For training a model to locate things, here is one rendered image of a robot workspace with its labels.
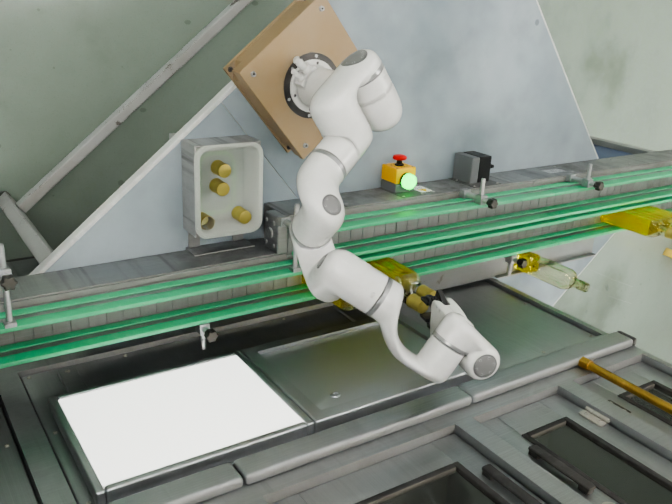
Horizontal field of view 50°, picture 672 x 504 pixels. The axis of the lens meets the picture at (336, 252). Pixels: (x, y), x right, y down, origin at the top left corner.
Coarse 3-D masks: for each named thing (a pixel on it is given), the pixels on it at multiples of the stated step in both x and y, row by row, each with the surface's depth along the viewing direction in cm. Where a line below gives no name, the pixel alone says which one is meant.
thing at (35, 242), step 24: (240, 0) 223; (216, 24) 221; (192, 48) 219; (168, 72) 217; (144, 96) 216; (120, 120) 214; (96, 144) 212; (72, 168) 211; (0, 192) 220; (24, 216) 198; (24, 240) 186
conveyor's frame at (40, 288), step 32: (608, 160) 255; (640, 160) 258; (352, 192) 199; (384, 192) 201; (448, 192) 204; (160, 256) 172; (192, 256) 173; (224, 256) 174; (256, 256) 175; (288, 256) 180; (32, 288) 151; (64, 288) 152; (96, 288) 155
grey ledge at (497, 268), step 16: (592, 240) 250; (544, 256) 238; (560, 256) 242; (576, 256) 247; (448, 272) 214; (464, 272) 218; (480, 272) 222; (496, 272) 227; (512, 272) 230; (432, 288) 213
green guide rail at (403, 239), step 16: (640, 192) 252; (656, 192) 254; (544, 208) 227; (560, 208) 229; (576, 208) 228; (592, 208) 230; (448, 224) 206; (464, 224) 207; (480, 224) 209; (496, 224) 208; (512, 224) 210; (368, 240) 190; (384, 240) 191; (400, 240) 191; (416, 240) 192; (432, 240) 194
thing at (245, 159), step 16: (224, 144) 165; (240, 144) 167; (256, 144) 169; (208, 160) 171; (224, 160) 174; (240, 160) 176; (256, 160) 172; (208, 176) 173; (240, 176) 178; (256, 176) 173; (208, 192) 174; (240, 192) 179; (256, 192) 174; (208, 208) 176; (224, 208) 178; (256, 208) 176; (224, 224) 176; (240, 224) 177; (256, 224) 176
